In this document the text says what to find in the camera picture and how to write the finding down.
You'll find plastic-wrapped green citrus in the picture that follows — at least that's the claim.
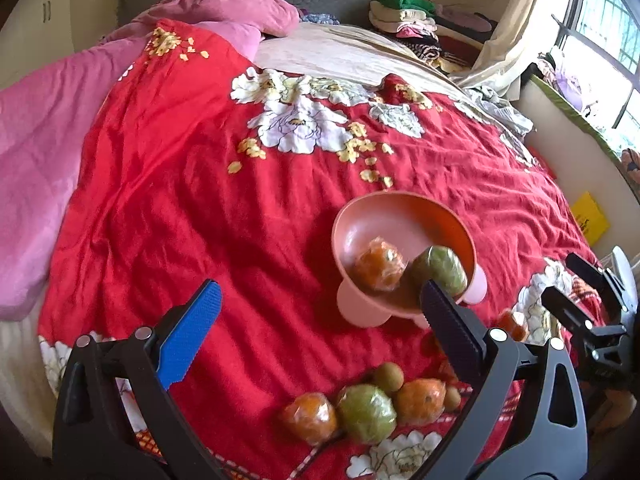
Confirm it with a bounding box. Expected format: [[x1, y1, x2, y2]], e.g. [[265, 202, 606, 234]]
[[336, 384, 398, 445], [406, 245, 469, 298]]

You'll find cream curtain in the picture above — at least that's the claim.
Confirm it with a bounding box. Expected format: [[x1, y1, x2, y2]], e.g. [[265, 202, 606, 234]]
[[450, 0, 561, 91]]

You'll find plastic-wrapped orange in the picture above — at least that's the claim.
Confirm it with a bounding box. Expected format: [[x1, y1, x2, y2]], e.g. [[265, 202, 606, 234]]
[[395, 378, 447, 427], [281, 392, 340, 447], [355, 238, 407, 293], [497, 308, 530, 343]]

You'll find barred window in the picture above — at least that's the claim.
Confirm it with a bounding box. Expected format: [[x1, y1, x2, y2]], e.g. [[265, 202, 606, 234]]
[[552, 0, 640, 146]]

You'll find orange patterned cloth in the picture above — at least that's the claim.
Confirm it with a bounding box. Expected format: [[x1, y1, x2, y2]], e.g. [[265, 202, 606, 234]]
[[620, 147, 640, 186]]

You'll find red floral blanket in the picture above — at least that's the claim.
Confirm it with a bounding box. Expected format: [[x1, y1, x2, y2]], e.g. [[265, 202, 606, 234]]
[[37, 19, 608, 480]]

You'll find heap of purple clothes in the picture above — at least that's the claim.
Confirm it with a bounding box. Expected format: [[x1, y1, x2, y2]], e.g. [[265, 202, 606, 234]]
[[537, 47, 601, 111]]

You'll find white crumpled cloth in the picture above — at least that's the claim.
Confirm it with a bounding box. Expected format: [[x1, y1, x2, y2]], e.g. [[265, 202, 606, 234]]
[[462, 85, 536, 136]]

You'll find yellow flat packet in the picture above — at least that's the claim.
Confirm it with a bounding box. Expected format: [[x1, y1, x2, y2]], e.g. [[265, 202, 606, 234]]
[[570, 191, 611, 247]]

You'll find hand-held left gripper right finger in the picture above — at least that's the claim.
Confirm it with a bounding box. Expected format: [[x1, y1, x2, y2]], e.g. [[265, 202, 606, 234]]
[[420, 280, 590, 480]]

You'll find green window seat mat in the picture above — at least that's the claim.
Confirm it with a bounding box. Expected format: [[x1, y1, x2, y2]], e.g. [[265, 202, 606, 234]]
[[527, 72, 631, 176]]

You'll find person's right forearm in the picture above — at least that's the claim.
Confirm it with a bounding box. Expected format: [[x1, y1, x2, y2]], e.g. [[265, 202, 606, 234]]
[[585, 380, 638, 436]]

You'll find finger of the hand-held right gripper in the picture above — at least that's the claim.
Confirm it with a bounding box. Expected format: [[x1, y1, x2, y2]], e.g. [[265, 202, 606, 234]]
[[565, 252, 623, 308], [541, 286, 598, 343]]

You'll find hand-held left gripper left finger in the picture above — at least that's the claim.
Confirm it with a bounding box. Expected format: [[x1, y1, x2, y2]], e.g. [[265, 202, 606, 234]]
[[51, 279, 231, 480]]

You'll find pink footed bowl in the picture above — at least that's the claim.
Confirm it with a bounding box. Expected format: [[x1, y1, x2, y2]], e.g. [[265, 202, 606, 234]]
[[331, 191, 487, 329]]

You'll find cream wardrobe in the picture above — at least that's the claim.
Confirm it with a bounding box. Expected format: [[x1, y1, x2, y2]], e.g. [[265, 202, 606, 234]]
[[0, 0, 121, 92]]

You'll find pile of folded clothes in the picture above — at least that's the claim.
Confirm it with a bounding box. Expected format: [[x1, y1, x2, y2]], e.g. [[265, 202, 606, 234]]
[[369, 0, 498, 77]]

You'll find beige bed sheet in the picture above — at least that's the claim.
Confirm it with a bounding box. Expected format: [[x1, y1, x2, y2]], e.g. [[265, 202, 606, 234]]
[[252, 22, 481, 106]]

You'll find pink quilt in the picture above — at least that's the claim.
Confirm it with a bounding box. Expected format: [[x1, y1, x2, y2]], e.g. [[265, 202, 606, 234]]
[[0, 0, 301, 322]]

